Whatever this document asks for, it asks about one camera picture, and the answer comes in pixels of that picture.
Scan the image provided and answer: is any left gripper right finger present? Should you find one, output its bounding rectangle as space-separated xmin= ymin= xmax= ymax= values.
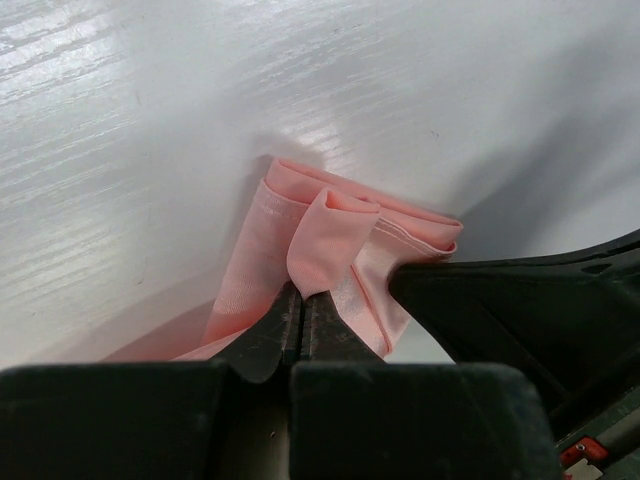
xmin=289 ymin=293 xmax=560 ymax=479

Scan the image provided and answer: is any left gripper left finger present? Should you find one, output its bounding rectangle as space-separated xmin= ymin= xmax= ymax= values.
xmin=1 ymin=284 xmax=302 ymax=479

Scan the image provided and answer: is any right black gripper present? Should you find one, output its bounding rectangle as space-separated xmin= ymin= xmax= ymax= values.
xmin=389 ymin=234 xmax=639 ymax=479

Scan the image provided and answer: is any pink satin napkin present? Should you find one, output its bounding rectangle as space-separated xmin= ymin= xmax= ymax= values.
xmin=102 ymin=157 xmax=464 ymax=364

